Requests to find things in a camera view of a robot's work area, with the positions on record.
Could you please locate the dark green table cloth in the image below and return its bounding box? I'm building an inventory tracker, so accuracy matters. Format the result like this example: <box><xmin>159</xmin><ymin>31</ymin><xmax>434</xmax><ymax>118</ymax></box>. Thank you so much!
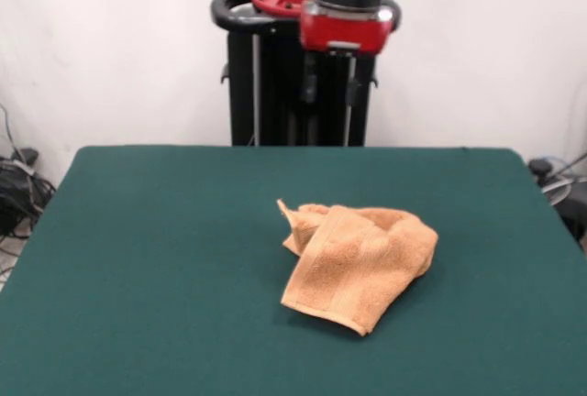
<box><xmin>0</xmin><ymin>145</ymin><xmax>587</xmax><ymax>396</ymax></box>

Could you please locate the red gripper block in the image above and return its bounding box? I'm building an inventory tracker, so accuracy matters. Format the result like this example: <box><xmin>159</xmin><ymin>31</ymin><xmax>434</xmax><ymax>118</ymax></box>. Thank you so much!
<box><xmin>299</xmin><ymin>0</ymin><xmax>396</xmax><ymax>108</ymax></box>

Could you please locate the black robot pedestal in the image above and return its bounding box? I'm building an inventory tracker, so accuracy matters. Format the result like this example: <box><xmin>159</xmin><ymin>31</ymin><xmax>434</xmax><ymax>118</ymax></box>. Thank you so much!
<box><xmin>210</xmin><ymin>0</ymin><xmax>404</xmax><ymax>148</ymax></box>

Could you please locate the orange terry towel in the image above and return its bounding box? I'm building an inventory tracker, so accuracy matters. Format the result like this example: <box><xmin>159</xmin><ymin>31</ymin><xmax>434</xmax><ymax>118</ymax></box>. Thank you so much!
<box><xmin>276</xmin><ymin>198</ymin><xmax>439</xmax><ymax>337</ymax></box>

